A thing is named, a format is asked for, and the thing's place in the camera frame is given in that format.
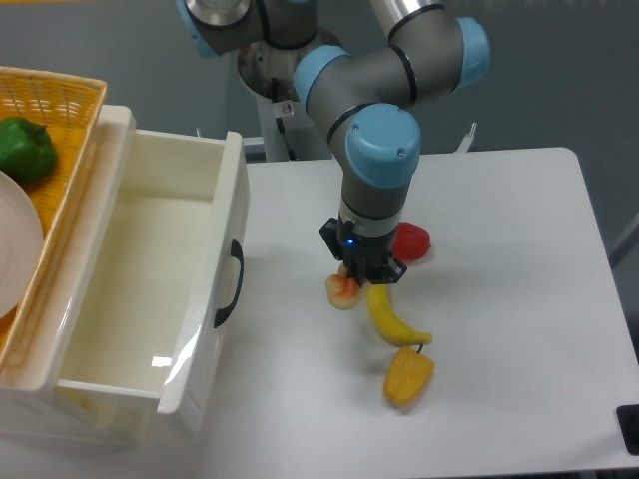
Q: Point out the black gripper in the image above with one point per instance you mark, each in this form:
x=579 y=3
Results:
x=364 y=247

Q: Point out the round bread roll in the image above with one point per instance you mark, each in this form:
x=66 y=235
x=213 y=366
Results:
x=344 y=292

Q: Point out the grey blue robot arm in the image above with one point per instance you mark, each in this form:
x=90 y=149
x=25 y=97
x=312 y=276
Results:
x=361 y=106

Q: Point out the open white upper drawer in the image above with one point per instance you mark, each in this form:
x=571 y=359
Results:
x=145 y=333

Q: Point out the white drawer cabinet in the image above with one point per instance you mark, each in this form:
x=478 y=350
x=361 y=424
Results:
x=33 y=400

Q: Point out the red bell pepper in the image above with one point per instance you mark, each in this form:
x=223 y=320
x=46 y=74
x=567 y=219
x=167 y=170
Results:
x=411 y=242

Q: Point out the yellow banana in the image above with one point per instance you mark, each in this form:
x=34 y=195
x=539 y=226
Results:
x=389 y=325

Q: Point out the yellow bell pepper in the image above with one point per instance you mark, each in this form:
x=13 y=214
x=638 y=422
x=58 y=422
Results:
x=409 y=373

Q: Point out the black object at table edge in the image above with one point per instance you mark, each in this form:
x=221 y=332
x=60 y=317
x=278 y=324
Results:
x=628 y=419

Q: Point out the yellow woven basket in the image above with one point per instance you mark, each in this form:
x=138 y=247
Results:
x=46 y=123

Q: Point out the white plate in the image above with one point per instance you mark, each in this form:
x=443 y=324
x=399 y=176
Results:
x=21 y=242

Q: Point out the green bell pepper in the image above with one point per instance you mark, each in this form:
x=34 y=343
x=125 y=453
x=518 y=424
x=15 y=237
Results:
x=27 y=152

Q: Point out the black drawer handle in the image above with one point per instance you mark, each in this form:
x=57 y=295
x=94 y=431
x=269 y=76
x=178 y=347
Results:
x=235 y=285

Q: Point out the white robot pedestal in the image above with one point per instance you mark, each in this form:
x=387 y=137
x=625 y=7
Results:
x=289 y=134

